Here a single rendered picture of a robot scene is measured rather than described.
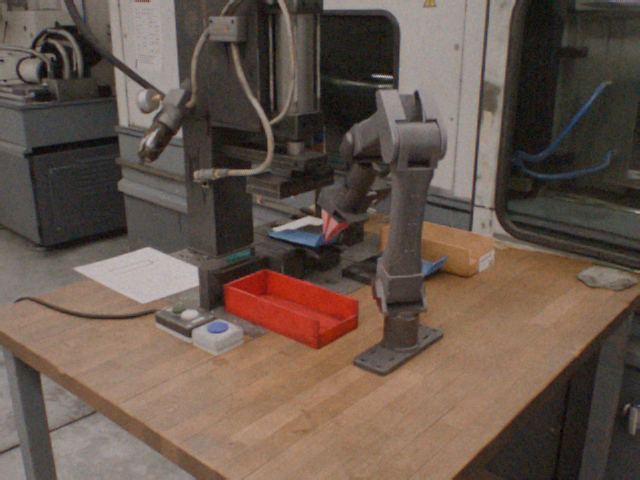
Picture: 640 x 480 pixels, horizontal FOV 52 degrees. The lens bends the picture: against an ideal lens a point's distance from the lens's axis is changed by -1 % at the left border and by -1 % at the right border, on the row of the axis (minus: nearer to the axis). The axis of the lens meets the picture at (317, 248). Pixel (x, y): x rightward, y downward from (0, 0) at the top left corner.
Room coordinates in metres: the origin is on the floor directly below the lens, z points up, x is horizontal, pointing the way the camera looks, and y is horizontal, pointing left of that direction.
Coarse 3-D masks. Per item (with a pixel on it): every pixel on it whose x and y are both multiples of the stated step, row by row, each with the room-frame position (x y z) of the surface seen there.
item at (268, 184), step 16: (240, 144) 1.58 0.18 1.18; (256, 144) 1.57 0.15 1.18; (288, 144) 1.44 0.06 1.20; (256, 160) 1.47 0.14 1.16; (288, 160) 1.41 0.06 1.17; (304, 160) 1.38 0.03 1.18; (320, 160) 1.42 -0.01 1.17; (256, 176) 1.40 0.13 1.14; (272, 176) 1.40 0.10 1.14; (288, 176) 1.39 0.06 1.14; (304, 176) 1.40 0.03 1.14; (320, 176) 1.43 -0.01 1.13; (256, 192) 1.38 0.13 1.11; (272, 192) 1.35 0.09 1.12; (288, 192) 1.36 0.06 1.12; (304, 192) 1.39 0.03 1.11
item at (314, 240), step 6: (276, 234) 1.42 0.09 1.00; (282, 234) 1.42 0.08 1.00; (288, 234) 1.42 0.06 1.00; (300, 234) 1.42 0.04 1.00; (306, 234) 1.43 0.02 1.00; (312, 234) 1.43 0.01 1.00; (324, 234) 1.34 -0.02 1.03; (336, 234) 1.38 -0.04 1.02; (300, 240) 1.37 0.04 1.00; (306, 240) 1.37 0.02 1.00; (312, 240) 1.37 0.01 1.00; (318, 240) 1.33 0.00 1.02; (330, 240) 1.37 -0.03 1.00
